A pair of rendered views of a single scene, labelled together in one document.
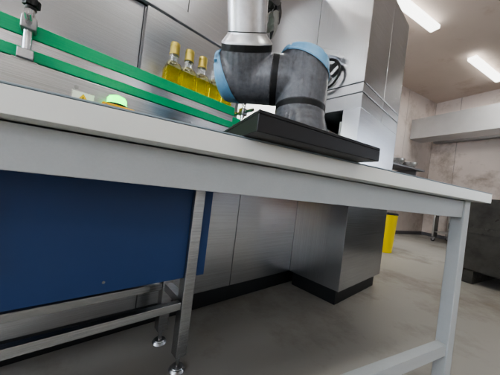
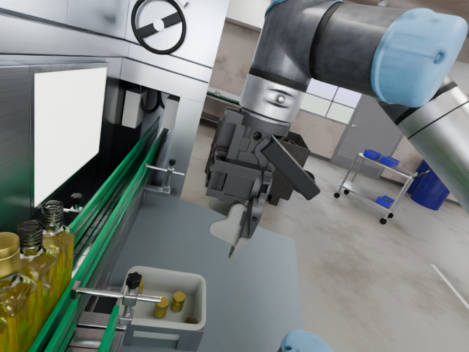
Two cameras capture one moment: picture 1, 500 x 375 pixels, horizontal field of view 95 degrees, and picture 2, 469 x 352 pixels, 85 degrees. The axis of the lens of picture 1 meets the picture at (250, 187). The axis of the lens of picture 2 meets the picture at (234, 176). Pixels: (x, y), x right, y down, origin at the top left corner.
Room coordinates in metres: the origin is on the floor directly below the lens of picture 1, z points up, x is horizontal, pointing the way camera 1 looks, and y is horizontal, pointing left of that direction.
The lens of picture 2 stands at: (0.60, 0.33, 1.42)
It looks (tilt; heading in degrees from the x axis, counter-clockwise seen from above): 22 degrees down; 299
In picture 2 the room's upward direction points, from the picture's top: 18 degrees clockwise
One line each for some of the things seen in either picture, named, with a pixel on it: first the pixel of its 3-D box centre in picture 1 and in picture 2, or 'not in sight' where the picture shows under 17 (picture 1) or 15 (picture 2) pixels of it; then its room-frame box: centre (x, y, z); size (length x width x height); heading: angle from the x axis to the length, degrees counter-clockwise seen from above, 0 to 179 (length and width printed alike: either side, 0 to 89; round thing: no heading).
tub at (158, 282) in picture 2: not in sight; (162, 305); (0.91, -0.07, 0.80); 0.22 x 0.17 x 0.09; 42
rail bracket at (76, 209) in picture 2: not in sight; (67, 214); (1.22, 0.04, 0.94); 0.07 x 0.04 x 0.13; 42
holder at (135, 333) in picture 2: not in sight; (151, 306); (0.93, -0.05, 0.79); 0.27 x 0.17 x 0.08; 42
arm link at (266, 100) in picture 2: not in sight; (271, 102); (0.75, 0.02, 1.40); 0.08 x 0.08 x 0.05
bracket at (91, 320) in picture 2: not in sight; (102, 329); (0.92, 0.09, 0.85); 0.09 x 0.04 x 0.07; 42
